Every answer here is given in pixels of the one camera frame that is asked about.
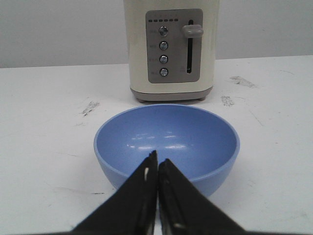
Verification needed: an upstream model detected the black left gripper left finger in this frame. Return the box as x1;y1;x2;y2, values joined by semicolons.
70;150;157;235

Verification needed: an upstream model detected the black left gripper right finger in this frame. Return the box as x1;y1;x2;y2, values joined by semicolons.
158;159;246;235

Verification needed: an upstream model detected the blue bowl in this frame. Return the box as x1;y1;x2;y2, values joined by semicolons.
93;104;240;196

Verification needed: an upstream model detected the cream two-slot toaster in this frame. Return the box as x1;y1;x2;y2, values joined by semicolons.
123;0;220;101

